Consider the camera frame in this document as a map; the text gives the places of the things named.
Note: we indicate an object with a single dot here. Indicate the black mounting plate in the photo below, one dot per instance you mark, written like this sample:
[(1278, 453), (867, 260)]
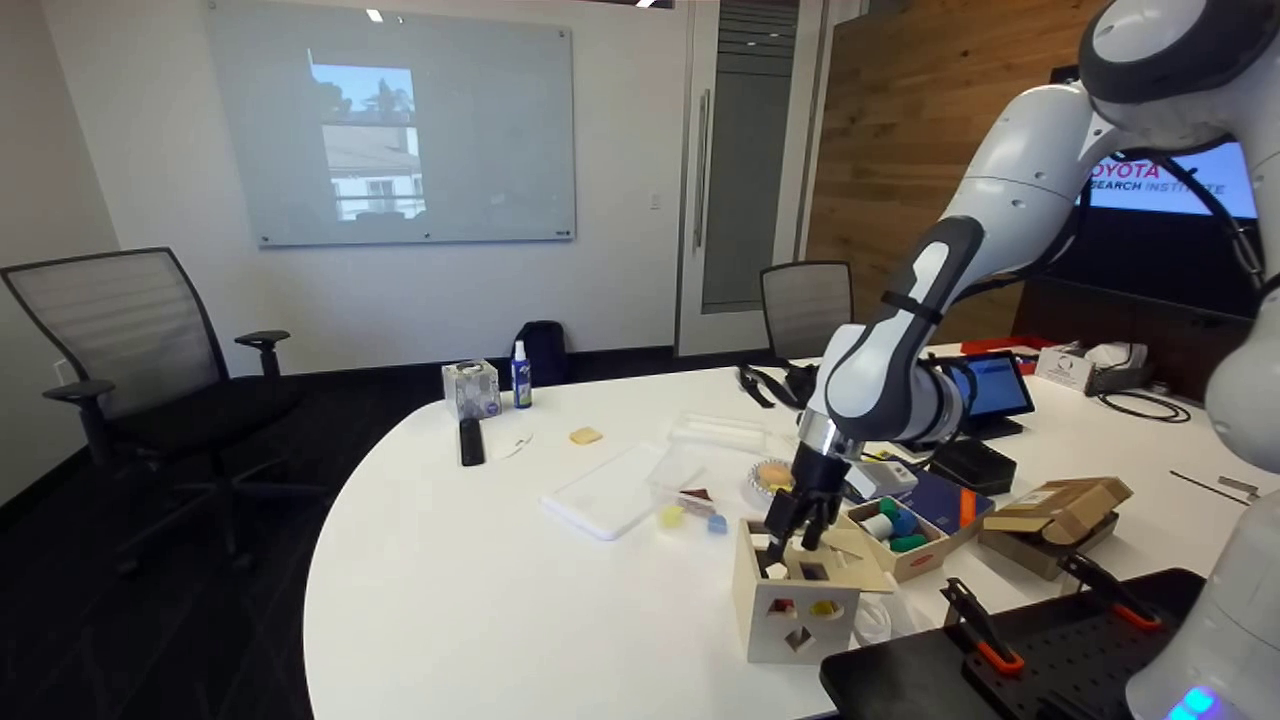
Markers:
[(1067, 664)]

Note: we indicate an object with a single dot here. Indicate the black wall television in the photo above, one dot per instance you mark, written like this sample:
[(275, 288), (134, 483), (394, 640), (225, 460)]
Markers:
[(1133, 260)]

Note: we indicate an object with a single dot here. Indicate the brown arch toy block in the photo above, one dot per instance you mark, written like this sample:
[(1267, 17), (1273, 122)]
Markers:
[(699, 500)]

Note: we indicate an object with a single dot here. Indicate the black mesh office chair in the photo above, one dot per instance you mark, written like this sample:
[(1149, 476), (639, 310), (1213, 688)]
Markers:
[(134, 335)]

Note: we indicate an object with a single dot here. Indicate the clear tissue container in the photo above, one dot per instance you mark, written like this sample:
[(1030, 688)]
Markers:
[(469, 390)]

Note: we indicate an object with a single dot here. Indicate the blue toy block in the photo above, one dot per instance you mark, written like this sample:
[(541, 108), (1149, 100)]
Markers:
[(716, 527)]

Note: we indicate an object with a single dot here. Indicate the black tablet screen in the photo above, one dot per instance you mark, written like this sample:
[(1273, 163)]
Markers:
[(992, 390)]

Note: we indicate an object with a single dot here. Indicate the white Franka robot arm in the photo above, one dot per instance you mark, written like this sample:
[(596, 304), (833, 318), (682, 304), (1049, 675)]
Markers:
[(1014, 186)]

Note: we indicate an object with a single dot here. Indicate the yellow toy block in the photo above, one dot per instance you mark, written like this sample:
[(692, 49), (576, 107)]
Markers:
[(673, 518)]

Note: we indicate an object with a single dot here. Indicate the translucent white plastic tray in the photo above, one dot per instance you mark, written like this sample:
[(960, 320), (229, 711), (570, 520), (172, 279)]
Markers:
[(605, 495)]

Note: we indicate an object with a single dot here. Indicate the wooden tray of coloured blocks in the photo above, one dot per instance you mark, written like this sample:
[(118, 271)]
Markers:
[(923, 549)]

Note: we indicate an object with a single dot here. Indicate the pale yellow disc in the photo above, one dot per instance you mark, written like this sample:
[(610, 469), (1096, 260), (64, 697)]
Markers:
[(584, 437)]

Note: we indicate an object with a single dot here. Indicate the blue book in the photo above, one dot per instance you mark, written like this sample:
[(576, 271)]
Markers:
[(952, 506)]

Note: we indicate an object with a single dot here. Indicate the black remote control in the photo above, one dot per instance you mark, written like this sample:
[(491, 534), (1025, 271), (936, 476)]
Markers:
[(469, 443)]

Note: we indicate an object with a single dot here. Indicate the glass whiteboard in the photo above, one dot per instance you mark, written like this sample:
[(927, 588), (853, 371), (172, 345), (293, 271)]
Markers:
[(466, 134)]

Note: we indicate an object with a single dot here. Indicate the small spray bottle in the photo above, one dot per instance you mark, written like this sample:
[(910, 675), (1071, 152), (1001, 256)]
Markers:
[(523, 381)]

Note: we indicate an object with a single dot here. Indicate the grey mesh office chair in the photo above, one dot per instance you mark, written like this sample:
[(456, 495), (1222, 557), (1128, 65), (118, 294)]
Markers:
[(804, 304)]

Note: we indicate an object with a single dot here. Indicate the grey door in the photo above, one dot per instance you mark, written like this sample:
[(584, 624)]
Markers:
[(754, 163)]

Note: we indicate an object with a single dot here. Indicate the brown cardboard box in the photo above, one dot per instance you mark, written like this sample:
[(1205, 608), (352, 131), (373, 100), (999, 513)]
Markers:
[(1063, 513)]

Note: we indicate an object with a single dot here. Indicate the wooden shape sorter box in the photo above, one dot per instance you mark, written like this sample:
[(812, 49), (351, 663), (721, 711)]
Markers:
[(803, 624)]

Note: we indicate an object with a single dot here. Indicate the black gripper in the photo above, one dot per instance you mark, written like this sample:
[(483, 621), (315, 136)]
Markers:
[(822, 483)]

